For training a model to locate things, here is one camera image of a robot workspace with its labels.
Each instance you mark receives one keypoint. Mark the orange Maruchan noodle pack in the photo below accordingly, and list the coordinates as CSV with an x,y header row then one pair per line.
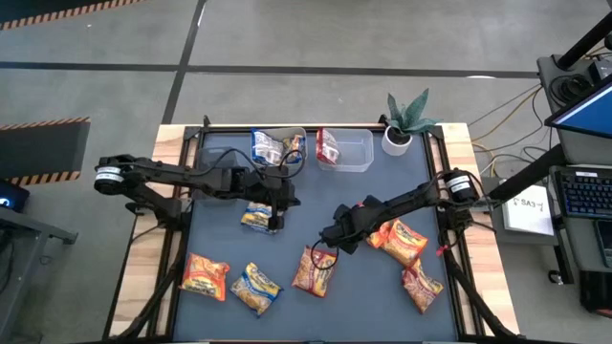
x,y
378,236
404,243
204,277

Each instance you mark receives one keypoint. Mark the blue Maruchan noodle pack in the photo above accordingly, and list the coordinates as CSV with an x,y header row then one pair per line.
x,y
265,148
255,289
294,148
253,217

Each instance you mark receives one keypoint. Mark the gray equipment cart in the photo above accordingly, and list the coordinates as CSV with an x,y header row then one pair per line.
x,y
581,153

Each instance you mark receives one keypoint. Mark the blue-gray table mat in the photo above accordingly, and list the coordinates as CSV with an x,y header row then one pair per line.
x,y
363,310

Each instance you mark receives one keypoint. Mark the white labelled box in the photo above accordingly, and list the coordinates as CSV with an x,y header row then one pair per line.
x,y
528,215

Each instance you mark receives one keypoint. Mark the snake plant in white pot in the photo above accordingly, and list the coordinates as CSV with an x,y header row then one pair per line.
x,y
389,149

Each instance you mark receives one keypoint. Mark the black caster wheel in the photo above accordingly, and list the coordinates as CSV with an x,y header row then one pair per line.
x,y
555,277

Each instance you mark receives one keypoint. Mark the light gray plastic bin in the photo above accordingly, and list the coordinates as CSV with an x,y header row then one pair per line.
x,y
279,167

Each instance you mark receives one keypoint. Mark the dark tablet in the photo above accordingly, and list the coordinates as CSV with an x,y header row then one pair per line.
x,y
605,243

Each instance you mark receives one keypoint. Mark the dark gray desk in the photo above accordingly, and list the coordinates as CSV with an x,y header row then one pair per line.
x,y
28,229

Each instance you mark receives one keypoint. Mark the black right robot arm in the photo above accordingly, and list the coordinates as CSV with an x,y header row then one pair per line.
x,y
406,200

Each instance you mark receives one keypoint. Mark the black hazard-striped floor mat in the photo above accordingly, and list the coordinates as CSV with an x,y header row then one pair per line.
x,y
19,9
43,148

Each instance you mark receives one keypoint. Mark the black backlit keyboard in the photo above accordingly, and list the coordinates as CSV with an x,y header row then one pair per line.
x,y
585,193

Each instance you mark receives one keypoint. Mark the black box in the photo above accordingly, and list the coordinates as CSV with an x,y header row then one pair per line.
x,y
597,291

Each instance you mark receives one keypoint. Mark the black metal table frame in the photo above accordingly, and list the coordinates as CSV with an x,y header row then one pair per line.
x,y
472,297

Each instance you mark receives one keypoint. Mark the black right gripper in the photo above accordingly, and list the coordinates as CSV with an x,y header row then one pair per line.
x,y
349,222

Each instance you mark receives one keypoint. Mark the monitor with blue screen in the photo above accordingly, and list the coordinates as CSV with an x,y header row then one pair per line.
x,y
588,114

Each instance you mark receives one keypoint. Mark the black device with blue light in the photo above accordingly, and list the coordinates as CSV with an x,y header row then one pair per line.
x,y
12,198

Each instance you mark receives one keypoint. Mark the red tag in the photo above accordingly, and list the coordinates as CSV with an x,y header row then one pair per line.
x,y
439,250

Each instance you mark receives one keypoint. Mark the red Maruchan noodle pack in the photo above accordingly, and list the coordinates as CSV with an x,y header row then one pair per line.
x,y
327,145
313,277

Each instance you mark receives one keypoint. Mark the clear plastic bin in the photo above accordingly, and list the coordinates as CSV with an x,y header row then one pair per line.
x,y
356,150

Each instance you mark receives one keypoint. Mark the orange-red Maruchan noodle pack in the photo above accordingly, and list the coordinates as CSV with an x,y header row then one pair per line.
x,y
421,286

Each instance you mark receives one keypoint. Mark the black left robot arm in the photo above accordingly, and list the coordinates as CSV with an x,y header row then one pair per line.
x,y
181,174

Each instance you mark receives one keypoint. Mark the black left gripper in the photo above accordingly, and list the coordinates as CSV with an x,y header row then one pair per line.
x,y
282,195

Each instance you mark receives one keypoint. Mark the dark gray plastic bin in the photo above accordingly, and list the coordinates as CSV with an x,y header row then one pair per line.
x,y
210,160

